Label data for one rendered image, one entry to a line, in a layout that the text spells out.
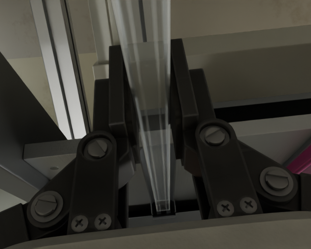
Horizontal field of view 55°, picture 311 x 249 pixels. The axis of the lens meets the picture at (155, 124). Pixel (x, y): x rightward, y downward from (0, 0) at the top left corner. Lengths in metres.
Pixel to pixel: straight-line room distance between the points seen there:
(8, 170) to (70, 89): 0.27
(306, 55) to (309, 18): 2.65
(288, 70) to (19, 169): 0.52
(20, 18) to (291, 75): 3.47
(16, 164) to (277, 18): 3.10
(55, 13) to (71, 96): 0.11
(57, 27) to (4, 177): 0.27
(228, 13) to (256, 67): 2.59
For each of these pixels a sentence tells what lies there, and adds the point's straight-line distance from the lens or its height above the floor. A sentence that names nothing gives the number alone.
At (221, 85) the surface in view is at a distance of 0.58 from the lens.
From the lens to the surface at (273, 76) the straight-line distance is 0.60.
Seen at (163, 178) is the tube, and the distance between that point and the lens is 0.20.
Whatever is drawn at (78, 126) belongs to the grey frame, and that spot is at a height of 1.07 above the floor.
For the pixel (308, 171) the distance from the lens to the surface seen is 0.25.
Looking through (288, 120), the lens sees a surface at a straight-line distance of 0.20.
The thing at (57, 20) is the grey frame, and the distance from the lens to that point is 0.43.
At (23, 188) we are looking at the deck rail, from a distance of 0.21.
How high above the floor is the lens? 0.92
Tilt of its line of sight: 21 degrees up
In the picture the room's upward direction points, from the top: 174 degrees clockwise
